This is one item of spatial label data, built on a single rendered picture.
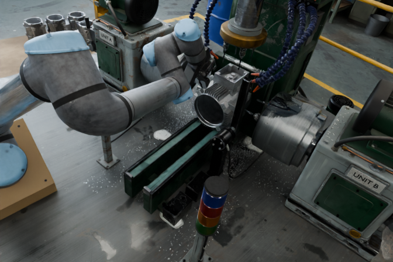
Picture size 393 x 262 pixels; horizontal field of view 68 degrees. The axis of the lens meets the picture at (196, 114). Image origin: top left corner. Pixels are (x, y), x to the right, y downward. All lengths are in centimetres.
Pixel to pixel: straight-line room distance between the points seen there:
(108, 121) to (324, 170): 73
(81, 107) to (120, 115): 9
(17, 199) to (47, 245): 19
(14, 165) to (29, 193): 25
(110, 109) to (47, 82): 13
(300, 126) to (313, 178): 19
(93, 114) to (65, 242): 60
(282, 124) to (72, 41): 75
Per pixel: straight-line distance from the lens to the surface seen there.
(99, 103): 63
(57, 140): 144
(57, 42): 64
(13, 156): 97
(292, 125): 109
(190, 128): 128
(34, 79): 68
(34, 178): 120
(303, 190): 118
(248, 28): 113
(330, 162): 106
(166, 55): 95
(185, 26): 95
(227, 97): 121
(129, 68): 146
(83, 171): 129
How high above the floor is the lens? 179
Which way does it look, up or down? 40 degrees down
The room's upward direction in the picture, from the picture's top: 9 degrees clockwise
